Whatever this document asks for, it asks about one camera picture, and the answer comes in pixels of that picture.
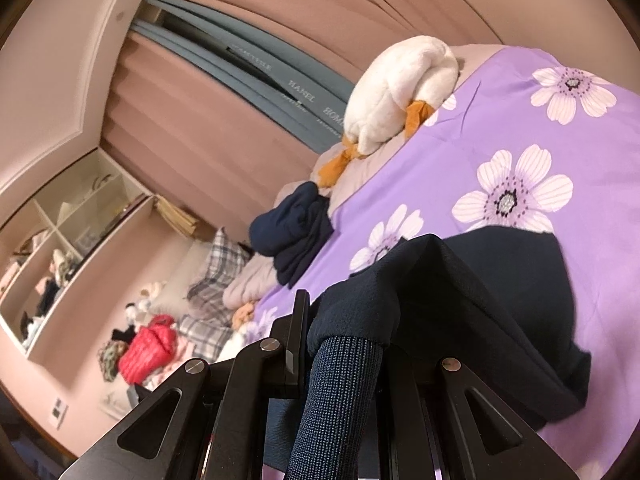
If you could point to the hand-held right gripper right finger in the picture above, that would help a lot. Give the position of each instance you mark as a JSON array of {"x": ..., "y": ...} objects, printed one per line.
[{"x": 450, "y": 380}]

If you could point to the pink curtain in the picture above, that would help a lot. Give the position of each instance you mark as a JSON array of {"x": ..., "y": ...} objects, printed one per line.
[{"x": 200, "y": 160}]

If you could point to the stack of tan books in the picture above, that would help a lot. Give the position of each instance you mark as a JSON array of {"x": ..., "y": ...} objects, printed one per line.
[{"x": 177, "y": 215}]

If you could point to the green patterned bag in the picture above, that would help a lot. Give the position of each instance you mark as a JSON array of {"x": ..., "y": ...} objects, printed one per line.
[{"x": 111, "y": 360}]

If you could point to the white goose plush toy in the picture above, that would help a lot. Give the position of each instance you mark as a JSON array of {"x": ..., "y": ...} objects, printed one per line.
[{"x": 395, "y": 90}]

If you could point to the navy sweater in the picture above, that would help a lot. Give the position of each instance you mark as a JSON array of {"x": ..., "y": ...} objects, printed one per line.
[{"x": 500, "y": 285}]

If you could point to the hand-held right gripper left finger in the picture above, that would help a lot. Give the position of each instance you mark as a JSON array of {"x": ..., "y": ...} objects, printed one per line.
[{"x": 297, "y": 340}]

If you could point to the folded navy garment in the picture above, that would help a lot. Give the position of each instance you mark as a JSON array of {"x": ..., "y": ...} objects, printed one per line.
[
  {"x": 290, "y": 215},
  {"x": 305, "y": 265}
]

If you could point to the purple floral bedsheet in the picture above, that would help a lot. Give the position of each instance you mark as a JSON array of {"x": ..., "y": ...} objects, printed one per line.
[{"x": 475, "y": 125}]

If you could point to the small white plush toy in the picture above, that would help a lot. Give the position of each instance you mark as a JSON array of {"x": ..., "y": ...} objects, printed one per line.
[{"x": 152, "y": 295}]

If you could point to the peach floral cloth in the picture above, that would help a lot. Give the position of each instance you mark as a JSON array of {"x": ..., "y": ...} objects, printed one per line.
[{"x": 245, "y": 316}]

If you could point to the white wall switch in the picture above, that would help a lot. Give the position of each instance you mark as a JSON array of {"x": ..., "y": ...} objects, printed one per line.
[{"x": 58, "y": 412}]

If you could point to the grey plaid pillow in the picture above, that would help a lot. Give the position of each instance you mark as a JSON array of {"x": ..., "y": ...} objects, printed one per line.
[
  {"x": 220, "y": 260},
  {"x": 205, "y": 335}
]

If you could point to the white shelf unit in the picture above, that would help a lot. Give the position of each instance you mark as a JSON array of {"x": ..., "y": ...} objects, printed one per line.
[{"x": 120, "y": 225}]

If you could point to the pile of mixed clothes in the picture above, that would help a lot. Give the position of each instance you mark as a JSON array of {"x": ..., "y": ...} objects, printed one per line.
[{"x": 55, "y": 285}]

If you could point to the red puffer jacket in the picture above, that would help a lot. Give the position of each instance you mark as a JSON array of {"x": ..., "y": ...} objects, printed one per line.
[{"x": 147, "y": 350}]

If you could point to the black cloth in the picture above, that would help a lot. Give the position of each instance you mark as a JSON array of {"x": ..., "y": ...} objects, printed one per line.
[{"x": 127, "y": 336}]

